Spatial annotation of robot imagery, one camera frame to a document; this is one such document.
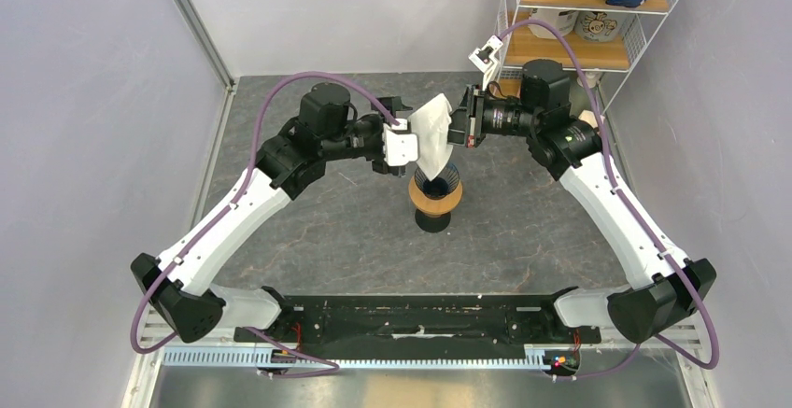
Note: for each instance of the white paper coffee filter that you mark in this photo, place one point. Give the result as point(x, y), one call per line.
point(430, 123)

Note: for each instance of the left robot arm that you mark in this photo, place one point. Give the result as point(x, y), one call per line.
point(178, 282)

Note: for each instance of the orange coffee dripper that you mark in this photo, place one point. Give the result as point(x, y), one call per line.
point(433, 215)

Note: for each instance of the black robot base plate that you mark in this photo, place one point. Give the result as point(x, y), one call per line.
point(423, 327)

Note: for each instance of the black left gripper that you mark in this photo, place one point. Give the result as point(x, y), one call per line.
point(392, 106)

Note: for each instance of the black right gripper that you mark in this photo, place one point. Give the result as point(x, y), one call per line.
point(467, 119)

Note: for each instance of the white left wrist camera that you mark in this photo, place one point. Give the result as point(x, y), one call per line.
point(400, 145)

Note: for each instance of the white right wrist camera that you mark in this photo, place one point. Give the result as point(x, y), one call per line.
point(486, 60)

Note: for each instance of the white wire shelf rack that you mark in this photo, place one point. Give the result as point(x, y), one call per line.
point(609, 63)

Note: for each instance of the wooden holder block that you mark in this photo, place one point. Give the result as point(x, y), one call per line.
point(590, 118)

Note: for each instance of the green spray bottle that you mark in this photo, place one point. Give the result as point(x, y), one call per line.
point(589, 79)

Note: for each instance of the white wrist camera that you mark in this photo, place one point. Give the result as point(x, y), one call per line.
point(486, 60)
point(400, 145)

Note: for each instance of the white jar with label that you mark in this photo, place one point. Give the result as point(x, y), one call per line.
point(562, 20)

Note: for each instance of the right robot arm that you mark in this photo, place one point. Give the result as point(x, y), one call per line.
point(663, 282)

